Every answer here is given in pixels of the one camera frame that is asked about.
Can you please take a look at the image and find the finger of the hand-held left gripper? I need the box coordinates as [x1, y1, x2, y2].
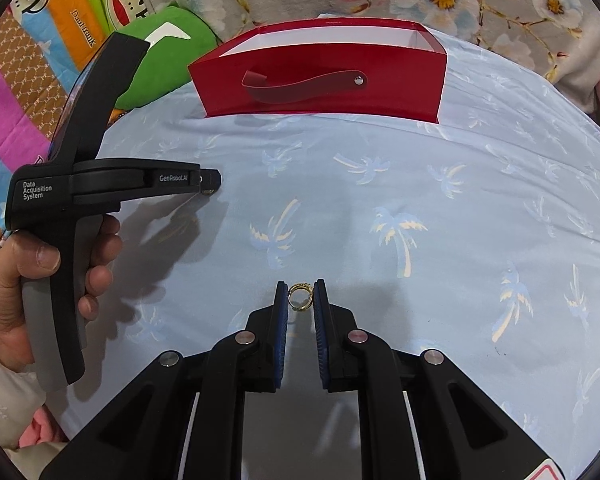
[199, 169, 224, 197]

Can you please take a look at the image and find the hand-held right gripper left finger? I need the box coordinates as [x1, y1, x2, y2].
[40, 280, 288, 480]

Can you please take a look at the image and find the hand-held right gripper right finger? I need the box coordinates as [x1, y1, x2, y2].
[312, 279, 548, 480]

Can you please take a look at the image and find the small gold ring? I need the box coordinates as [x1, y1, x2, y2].
[286, 282, 314, 312]

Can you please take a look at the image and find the red box with strap handle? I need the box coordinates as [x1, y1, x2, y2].
[187, 17, 448, 125]

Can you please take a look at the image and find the person's left hand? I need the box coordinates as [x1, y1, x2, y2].
[0, 212, 123, 373]

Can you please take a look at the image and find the colourful printed blanket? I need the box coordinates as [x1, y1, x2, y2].
[0, 0, 176, 291]

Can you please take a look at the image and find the green round pillow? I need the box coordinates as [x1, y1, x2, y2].
[111, 6, 220, 111]

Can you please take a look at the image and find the light blue palm-print sheet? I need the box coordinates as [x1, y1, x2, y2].
[60, 12, 600, 480]

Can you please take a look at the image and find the pink clothing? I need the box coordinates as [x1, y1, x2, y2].
[17, 407, 70, 450]

